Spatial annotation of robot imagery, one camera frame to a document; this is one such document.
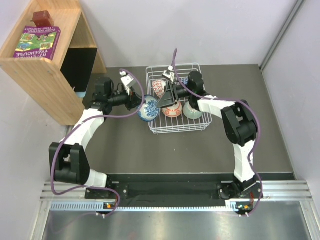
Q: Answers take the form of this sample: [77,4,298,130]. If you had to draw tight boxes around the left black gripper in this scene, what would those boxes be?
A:
[107,86,146,111]

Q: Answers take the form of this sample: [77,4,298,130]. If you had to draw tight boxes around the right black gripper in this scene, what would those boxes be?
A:
[155,81,194,111]

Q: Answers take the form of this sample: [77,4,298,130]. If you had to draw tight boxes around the red floral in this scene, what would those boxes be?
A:
[161,102,183,118]

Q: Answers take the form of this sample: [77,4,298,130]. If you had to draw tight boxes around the red patterned white bowl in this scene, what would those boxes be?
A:
[152,79,167,99]

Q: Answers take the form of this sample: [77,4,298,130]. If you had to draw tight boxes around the dark blue bottom bowl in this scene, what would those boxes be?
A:
[137,95,161,122]

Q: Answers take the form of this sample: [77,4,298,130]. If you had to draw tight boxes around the orange red patterned bowl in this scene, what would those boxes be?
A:
[180,77,189,86]

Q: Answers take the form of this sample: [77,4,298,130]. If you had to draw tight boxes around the pale green bowl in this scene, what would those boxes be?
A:
[183,102,203,120]

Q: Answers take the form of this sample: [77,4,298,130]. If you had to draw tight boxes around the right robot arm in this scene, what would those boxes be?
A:
[157,69,258,200]

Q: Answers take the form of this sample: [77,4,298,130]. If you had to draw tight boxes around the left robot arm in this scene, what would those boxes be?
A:
[49,69,145,199]

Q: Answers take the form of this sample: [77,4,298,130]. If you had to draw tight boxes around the wooden shelf unit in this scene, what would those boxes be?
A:
[0,0,97,126]

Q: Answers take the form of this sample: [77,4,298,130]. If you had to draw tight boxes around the purple treehouse book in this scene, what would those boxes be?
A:
[13,26,61,60]

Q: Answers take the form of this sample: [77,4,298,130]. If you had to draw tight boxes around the dark red box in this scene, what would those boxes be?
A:
[32,10,54,28]

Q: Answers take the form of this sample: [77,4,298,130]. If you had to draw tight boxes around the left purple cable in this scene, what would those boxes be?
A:
[49,68,146,218]

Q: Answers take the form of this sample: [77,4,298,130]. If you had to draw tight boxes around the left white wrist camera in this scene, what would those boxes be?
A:
[119,70,137,96]

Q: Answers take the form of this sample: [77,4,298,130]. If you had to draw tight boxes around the white wire dish rack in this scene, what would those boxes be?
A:
[145,63,212,134]

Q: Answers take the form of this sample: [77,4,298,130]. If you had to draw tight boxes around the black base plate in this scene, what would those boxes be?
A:
[85,173,262,203]

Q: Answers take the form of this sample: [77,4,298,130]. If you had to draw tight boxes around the aluminium rail frame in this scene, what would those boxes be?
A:
[40,180,313,214]

